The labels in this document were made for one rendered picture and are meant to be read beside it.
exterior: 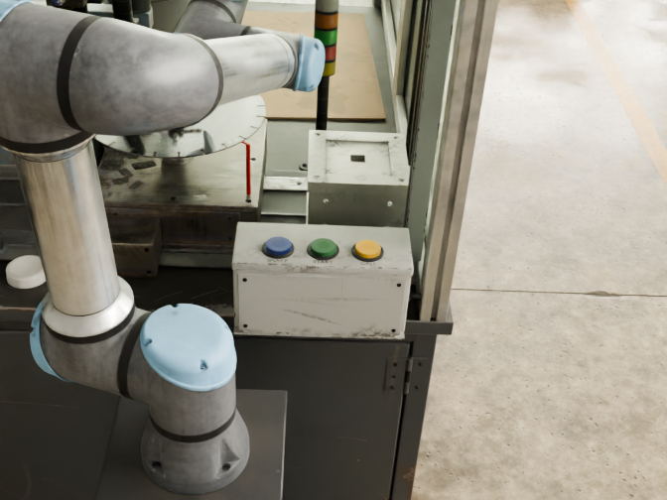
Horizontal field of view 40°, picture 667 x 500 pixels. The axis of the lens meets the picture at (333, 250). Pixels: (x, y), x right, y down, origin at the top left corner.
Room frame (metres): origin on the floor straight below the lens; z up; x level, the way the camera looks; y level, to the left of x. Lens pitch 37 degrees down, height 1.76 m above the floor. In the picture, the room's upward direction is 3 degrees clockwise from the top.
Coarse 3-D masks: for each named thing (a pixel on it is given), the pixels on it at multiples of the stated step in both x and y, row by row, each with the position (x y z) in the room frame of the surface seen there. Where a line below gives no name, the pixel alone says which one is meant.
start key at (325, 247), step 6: (318, 240) 1.14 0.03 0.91; (324, 240) 1.14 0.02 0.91; (330, 240) 1.14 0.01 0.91; (312, 246) 1.12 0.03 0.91; (318, 246) 1.13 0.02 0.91; (324, 246) 1.13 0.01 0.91; (330, 246) 1.13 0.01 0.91; (312, 252) 1.12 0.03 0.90; (318, 252) 1.11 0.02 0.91; (324, 252) 1.11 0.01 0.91; (330, 252) 1.11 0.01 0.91
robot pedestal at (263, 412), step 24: (120, 408) 0.91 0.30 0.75; (144, 408) 0.92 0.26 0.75; (240, 408) 0.93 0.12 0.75; (264, 408) 0.93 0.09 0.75; (120, 432) 0.87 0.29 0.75; (264, 432) 0.88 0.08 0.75; (120, 456) 0.82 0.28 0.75; (264, 456) 0.84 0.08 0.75; (120, 480) 0.78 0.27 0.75; (144, 480) 0.78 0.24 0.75; (240, 480) 0.79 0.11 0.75; (264, 480) 0.80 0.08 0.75
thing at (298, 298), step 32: (256, 224) 1.19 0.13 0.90; (288, 224) 1.19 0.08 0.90; (256, 256) 1.10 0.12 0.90; (352, 256) 1.12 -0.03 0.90; (384, 256) 1.12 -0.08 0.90; (256, 288) 1.09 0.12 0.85; (288, 288) 1.09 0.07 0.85; (320, 288) 1.09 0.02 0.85; (352, 288) 1.09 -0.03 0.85; (384, 288) 1.10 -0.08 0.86; (256, 320) 1.09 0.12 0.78; (288, 320) 1.09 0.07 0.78; (320, 320) 1.09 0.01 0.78; (352, 320) 1.09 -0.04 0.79; (384, 320) 1.10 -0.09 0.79
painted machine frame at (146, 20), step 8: (16, 0) 1.68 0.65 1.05; (136, 0) 1.65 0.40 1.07; (144, 0) 1.66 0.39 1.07; (88, 8) 1.66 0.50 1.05; (96, 8) 1.66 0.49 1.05; (104, 8) 1.67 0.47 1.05; (136, 8) 1.65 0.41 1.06; (144, 8) 1.66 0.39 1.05; (104, 16) 1.65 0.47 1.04; (112, 16) 1.65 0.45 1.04; (136, 16) 1.65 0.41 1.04; (144, 16) 1.65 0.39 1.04; (152, 16) 1.69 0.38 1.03; (144, 24) 1.65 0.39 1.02; (152, 24) 1.68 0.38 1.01
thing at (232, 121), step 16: (256, 96) 1.52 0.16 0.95; (224, 112) 1.46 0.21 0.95; (240, 112) 1.46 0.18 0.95; (256, 112) 1.46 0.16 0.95; (176, 128) 1.39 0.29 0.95; (192, 128) 1.39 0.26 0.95; (208, 128) 1.40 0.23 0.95; (224, 128) 1.40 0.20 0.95; (240, 128) 1.40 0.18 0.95; (256, 128) 1.41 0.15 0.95; (112, 144) 1.32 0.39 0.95; (128, 144) 1.33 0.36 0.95; (144, 144) 1.33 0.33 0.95; (160, 144) 1.33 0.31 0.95; (176, 144) 1.33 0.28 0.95; (192, 144) 1.34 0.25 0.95; (208, 144) 1.34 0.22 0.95; (224, 144) 1.34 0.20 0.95
